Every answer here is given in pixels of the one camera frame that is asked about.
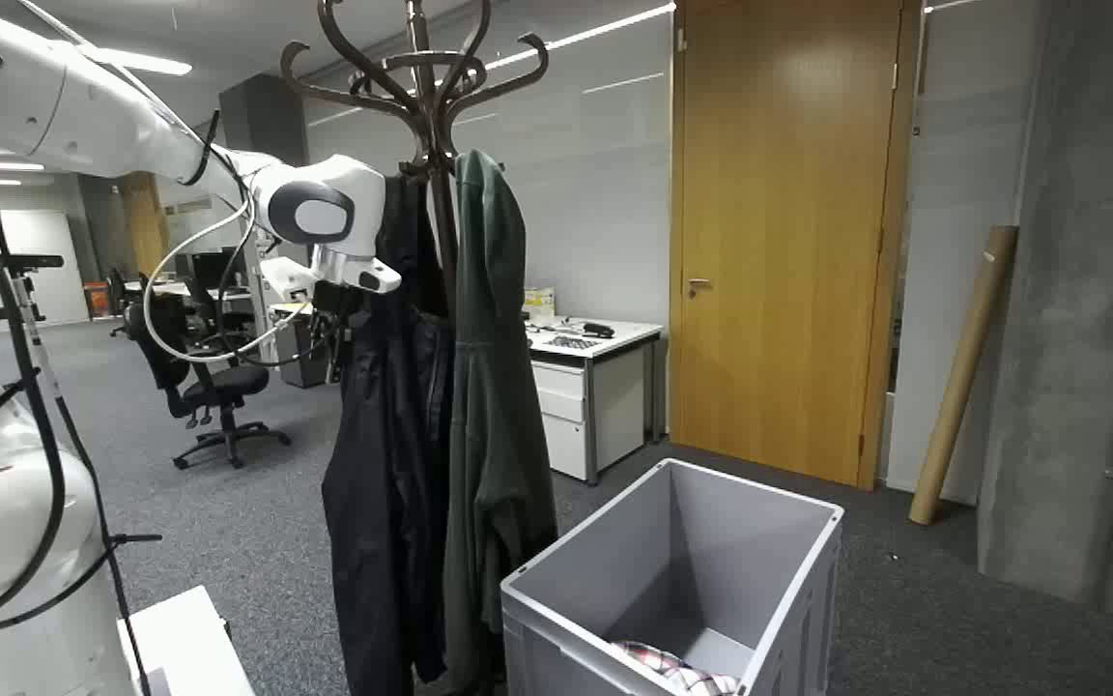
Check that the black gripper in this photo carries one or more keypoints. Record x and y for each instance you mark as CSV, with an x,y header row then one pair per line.
x,y
341,297

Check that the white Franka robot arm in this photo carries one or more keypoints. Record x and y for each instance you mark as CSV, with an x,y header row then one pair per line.
x,y
38,101

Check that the black office chair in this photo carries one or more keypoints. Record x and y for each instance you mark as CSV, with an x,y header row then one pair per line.
x,y
213,385

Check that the dark navy jacket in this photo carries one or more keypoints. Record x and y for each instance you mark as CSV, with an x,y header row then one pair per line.
x,y
385,487

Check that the yellow desk item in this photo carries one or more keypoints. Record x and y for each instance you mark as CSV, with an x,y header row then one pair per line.
x,y
538,302

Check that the dark wooden coat rack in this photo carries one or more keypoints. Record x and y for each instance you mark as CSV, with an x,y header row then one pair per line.
x,y
435,119

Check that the light wooden door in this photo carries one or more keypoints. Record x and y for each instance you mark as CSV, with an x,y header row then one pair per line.
x,y
144,224
774,233

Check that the black stapler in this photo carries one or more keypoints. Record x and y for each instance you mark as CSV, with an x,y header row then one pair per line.
x,y
595,328

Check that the ceiling LED strip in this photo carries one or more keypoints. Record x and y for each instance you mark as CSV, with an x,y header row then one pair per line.
x,y
579,34

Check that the grey plastic crate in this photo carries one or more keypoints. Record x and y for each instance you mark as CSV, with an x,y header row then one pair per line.
x,y
711,553

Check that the patterned cloth in crate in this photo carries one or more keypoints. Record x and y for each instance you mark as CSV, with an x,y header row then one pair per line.
x,y
658,666

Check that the long cardboard tube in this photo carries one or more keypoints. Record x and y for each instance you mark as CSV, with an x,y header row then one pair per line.
x,y
964,373

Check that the black camera stand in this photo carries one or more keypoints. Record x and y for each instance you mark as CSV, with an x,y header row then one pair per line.
x,y
12,260

